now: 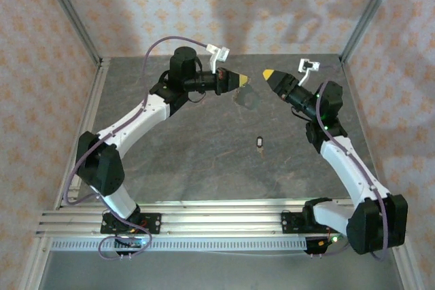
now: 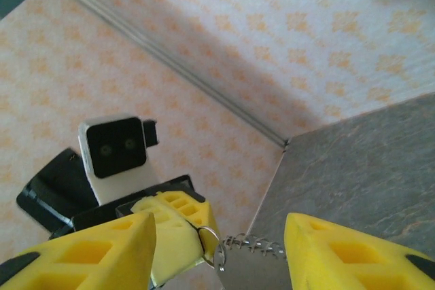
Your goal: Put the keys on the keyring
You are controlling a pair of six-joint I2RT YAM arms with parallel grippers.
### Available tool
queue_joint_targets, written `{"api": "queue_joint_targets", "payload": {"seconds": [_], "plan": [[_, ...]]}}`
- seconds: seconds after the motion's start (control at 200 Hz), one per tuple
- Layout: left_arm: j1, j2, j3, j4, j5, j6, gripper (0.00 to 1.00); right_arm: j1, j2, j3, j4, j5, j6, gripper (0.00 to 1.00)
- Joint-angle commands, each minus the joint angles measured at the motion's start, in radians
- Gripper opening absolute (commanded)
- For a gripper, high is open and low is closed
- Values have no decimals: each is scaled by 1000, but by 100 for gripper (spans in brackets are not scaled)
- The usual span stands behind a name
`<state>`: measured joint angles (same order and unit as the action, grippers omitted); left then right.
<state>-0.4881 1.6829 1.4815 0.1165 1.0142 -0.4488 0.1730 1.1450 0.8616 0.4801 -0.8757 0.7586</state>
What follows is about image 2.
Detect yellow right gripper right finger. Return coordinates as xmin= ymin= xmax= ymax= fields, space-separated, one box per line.
xmin=284 ymin=213 xmax=435 ymax=290

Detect aluminium frame post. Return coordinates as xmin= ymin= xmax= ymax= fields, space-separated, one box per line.
xmin=42 ymin=0 xmax=290 ymax=150

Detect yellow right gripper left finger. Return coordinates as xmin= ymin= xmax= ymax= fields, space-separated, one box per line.
xmin=0 ymin=211 xmax=157 ymax=290

